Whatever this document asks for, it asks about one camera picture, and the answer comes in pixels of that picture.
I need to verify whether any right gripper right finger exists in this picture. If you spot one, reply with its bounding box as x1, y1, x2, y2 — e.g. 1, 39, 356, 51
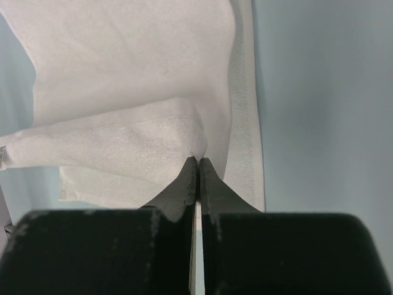
200, 158, 392, 294

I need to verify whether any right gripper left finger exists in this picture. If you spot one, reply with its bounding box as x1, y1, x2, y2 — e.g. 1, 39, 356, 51
1, 157, 197, 294

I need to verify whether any white towel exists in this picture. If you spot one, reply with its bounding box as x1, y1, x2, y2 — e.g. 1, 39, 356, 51
1, 1, 265, 210

